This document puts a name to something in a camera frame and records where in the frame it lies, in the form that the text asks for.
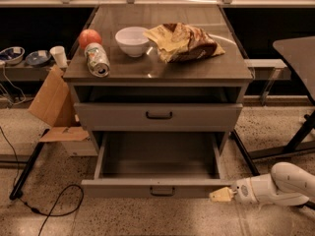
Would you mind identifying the red apple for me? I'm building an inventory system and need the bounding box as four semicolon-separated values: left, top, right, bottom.
79;29;102;49

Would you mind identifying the brown cardboard box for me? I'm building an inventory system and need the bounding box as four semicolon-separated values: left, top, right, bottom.
29;65;97;156

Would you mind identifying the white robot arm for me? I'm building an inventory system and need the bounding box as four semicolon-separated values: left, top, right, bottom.
209;162;315;207

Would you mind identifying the black left stand leg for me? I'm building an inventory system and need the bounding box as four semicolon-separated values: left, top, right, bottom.
9;142;44;201

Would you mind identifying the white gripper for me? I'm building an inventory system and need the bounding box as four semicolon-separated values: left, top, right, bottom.
210;178;258;205

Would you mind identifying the green soda can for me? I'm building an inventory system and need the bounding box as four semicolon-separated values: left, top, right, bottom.
85;42;110;78

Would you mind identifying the blue white bowl left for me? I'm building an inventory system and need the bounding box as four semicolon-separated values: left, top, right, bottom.
0;46;25;65

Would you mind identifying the white paper cup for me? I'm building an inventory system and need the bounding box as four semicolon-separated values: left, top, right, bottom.
50;46;68;68

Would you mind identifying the grey drawer cabinet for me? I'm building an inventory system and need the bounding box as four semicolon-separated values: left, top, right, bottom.
64;4;252;148

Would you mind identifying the grey top drawer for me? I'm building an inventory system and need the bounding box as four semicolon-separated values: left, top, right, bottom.
75;103;242;132

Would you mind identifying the yellow brown chip bag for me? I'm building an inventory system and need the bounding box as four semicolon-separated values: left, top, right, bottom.
144;23;225;63

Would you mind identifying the black right stand leg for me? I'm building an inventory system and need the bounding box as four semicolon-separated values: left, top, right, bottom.
230;130;260;176

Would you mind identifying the grey drawer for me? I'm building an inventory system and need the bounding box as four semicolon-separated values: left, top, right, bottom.
82;132;230;199
75;103;242;132

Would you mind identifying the blue bowl right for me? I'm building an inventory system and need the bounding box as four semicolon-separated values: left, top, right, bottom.
26;50;51;67

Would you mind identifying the black stand leg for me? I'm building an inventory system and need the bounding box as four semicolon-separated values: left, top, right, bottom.
230;130;260;176
9;142;44;201

